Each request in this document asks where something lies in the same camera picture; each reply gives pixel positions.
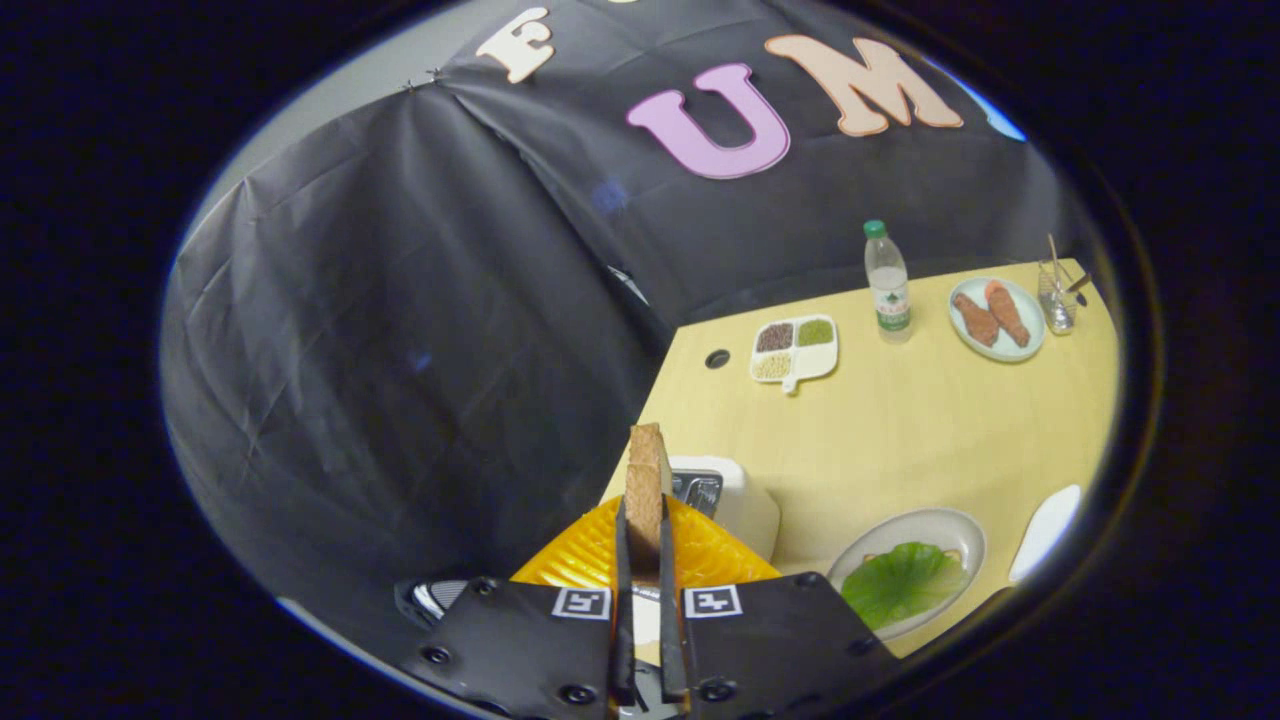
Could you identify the white round plate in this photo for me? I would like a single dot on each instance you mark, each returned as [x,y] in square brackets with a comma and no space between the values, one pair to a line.
[930,525]

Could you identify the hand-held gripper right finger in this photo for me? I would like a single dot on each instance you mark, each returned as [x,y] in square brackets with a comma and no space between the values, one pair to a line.
[780,640]

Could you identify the clear glass utensil holder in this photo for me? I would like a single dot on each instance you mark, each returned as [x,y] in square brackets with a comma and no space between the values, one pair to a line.
[1056,310]

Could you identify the cream toaster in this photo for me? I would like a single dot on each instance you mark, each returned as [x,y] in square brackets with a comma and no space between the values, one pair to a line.
[748,510]

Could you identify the green lettuce leaf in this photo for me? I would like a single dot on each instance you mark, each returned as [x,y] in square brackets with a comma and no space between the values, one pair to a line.
[900,585]

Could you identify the brown meat piece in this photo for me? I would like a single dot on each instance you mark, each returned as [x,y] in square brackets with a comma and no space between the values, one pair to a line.
[977,320]
[1008,313]

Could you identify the white divided condiment dish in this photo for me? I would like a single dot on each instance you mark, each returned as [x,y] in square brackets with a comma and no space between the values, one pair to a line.
[815,360]

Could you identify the clear plastic water bottle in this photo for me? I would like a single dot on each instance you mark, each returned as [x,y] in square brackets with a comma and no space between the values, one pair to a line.
[888,280]

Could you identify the white oblong dish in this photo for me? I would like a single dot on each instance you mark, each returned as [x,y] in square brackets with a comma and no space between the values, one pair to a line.
[1045,535]

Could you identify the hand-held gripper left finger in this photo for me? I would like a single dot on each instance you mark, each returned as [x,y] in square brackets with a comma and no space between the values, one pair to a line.
[520,640]

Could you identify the bread slice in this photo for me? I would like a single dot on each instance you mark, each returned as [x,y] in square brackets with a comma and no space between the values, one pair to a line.
[645,490]

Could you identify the small spoon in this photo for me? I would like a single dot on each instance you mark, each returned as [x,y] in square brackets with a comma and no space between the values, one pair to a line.
[1078,284]

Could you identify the wooden chopstick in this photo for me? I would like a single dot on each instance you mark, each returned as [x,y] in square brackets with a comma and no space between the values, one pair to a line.
[1053,255]

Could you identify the pale green oval plate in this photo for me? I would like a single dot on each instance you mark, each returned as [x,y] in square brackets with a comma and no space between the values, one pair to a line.
[1035,320]

